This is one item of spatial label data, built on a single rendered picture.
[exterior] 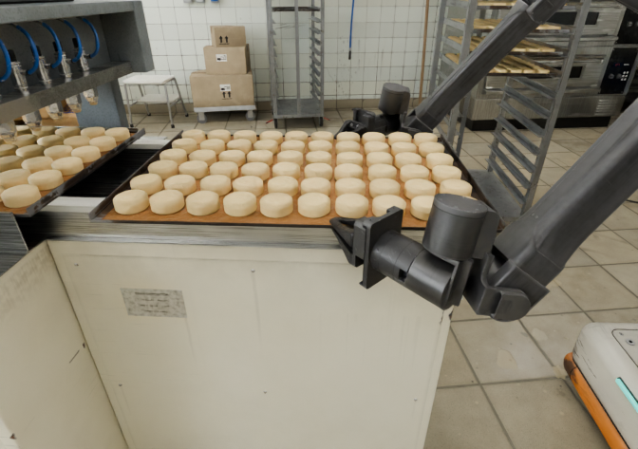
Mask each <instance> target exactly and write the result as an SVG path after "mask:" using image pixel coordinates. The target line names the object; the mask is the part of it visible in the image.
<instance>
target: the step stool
mask: <svg viewBox="0 0 638 449"><path fill-rule="evenodd" d="M170 81H174V82H175V85H176V88H177V91H178V95H177V94H168V92H167V87H166V84H167V83H169V82H170ZM122 83H123V85H124V91H125V97H126V102H127V107H128V113H129V119H130V127H134V125H133V122H132V116H131V110H130V106H132V105H134V104H136V103H144V105H145V108H146V111H147V114H148V116H151V113H150V112H149V110H148V107H147V104H146V103H167V105H168V110H169V115H170V120H171V128H175V126H174V123H173V118H172V113H171V106H173V105H174V104H176V103H178V102H179V101H181V103H182V106H183V109H184V112H185V117H188V113H187V111H186V108H185V105H184V102H183V99H182V97H181V94H180V91H179V88H178V83H177V80H176V78H175V77H174V76H173V75H135V76H133V77H130V78H128V79H126V80H123V81H122ZM127 84H137V85H138V87H139V90H140V93H141V98H139V99H138V100H137V101H136V102H134V103H132V104H129V99H128V93H127V88H126V85H127ZM141 84H164V90H165V94H147V95H145V96H143V93H142V90H141ZM170 103H171V105H170Z"/></svg>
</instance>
